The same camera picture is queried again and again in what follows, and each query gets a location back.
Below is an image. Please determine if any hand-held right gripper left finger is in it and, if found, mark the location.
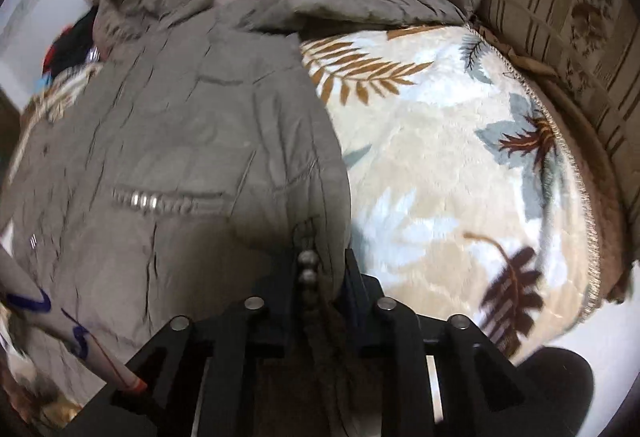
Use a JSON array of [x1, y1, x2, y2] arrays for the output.
[[65, 249, 304, 437]]

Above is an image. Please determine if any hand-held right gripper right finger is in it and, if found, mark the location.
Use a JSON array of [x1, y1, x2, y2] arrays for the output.
[[334, 247, 556, 437]]

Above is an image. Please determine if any olive padded jacket fur hood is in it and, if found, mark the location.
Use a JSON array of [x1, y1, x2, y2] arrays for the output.
[[0, 0, 487, 437]]

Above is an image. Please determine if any pile of dark clothes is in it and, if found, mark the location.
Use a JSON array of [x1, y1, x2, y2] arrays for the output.
[[40, 6, 103, 85]]

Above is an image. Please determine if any cream leaf-print blanket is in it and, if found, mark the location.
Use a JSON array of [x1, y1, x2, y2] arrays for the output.
[[0, 0, 601, 423]]

